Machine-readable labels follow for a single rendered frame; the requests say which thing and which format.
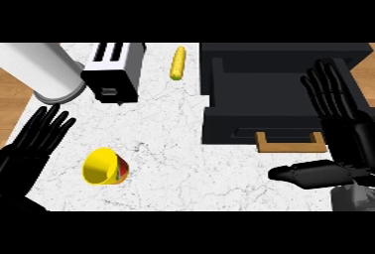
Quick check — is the dark grey drawer front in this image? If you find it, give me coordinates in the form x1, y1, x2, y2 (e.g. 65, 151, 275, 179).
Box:
201, 106, 338, 146

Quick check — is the silver black toaster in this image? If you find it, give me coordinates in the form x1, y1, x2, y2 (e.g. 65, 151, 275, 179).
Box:
80, 43, 148, 106

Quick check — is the wooden drawer handle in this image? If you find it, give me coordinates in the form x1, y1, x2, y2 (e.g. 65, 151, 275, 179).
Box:
256, 131, 328, 154

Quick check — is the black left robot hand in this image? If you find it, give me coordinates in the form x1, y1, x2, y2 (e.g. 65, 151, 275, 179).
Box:
0, 103, 78, 212

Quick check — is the white paper towel roll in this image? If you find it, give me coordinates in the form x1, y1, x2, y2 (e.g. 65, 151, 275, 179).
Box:
0, 43, 89, 104

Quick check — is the yellow cup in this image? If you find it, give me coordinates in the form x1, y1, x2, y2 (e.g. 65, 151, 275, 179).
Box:
81, 147, 130, 187

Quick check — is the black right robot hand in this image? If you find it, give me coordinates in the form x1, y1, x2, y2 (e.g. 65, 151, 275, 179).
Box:
267, 59, 375, 191

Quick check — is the yellow corn cob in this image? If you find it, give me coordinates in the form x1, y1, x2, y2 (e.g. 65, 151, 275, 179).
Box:
169, 46, 188, 81

